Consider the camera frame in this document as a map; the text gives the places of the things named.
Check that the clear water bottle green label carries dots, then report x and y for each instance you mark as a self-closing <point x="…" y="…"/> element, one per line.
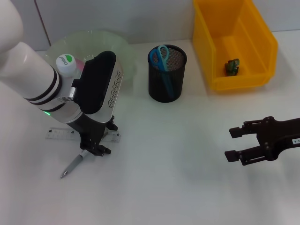
<point x="66" y="65"/>

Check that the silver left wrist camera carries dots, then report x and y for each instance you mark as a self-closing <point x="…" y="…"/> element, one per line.
<point x="98" y="84"/>

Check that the black mesh pen holder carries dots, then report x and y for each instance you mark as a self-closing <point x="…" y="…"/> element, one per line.
<point x="159" y="86"/>

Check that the pink peach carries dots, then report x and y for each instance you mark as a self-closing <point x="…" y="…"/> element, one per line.
<point x="80" y="64"/>

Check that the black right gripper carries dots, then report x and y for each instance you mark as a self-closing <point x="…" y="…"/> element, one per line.
<point x="276" y="140"/>

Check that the clear plastic ruler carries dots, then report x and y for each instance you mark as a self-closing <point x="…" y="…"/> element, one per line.
<point x="58" y="134"/>

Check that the grey white ballpoint pen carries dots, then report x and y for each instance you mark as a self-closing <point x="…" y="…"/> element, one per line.
<point x="72" y="166"/>

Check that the yellow plastic bin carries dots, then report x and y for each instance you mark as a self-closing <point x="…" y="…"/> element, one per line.
<point x="234" y="35"/>

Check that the green plastic scrap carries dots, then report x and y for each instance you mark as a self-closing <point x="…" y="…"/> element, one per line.
<point x="232" y="66"/>

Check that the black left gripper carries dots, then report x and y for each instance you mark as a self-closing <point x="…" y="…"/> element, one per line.
<point x="90" y="131"/>

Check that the green glass fruit plate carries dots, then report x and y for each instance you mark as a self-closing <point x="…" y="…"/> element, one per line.
<point x="100" y="42"/>

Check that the blue scissors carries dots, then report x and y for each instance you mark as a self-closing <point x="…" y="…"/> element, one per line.
<point x="161" y="63"/>

